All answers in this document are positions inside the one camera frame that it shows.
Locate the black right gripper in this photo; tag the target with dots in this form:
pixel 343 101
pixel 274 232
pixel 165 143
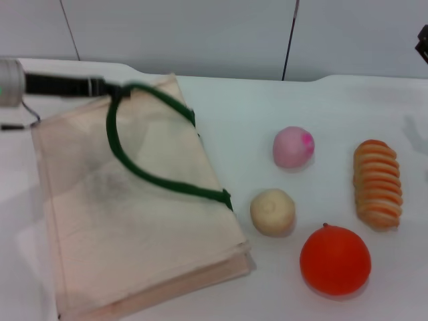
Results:
pixel 423 45

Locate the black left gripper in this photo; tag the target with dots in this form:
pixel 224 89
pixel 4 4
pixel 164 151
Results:
pixel 60 85

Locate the pink peach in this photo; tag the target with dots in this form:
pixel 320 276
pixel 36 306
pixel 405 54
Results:
pixel 291 147

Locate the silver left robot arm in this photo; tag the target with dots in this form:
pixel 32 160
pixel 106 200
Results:
pixel 10 83

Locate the striped orange twisted bread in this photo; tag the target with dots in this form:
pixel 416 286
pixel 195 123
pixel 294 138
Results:
pixel 378 184

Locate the cream round bun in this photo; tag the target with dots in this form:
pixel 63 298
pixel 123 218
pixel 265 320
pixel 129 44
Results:
pixel 272 212

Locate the orange fruit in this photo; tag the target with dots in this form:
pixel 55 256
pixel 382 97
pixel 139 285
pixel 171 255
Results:
pixel 334 261

